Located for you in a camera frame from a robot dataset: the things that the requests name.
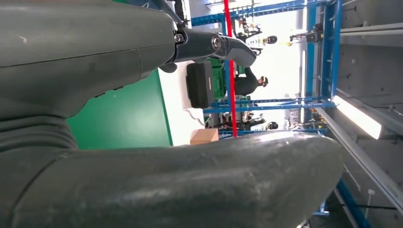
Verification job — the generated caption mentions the ceiling light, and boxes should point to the ceiling light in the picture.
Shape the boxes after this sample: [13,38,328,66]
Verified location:
[333,95,383,140]

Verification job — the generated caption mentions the black carrying case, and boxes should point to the black carrying case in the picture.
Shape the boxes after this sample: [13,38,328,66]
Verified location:
[185,60,215,110]

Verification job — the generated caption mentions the green plastic crate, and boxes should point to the green plastic crate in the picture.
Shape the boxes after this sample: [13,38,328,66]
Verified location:
[208,57,227,99]

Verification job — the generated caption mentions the white table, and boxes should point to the white table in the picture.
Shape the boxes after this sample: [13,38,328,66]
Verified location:
[157,59,209,147]

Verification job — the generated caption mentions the long red bar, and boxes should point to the long red bar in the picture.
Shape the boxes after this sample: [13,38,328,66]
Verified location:
[222,0,239,138]

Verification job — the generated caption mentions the background humanoid robot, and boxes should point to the background humanoid robot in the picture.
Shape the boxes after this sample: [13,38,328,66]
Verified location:
[249,113,279,131]
[242,19,278,56]

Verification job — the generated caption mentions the cardboard box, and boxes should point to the cardboard box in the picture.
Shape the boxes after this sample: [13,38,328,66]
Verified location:
[190,128,220,146]

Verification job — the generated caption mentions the person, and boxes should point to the person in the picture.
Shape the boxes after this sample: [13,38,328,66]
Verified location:
[234,66,269,96]

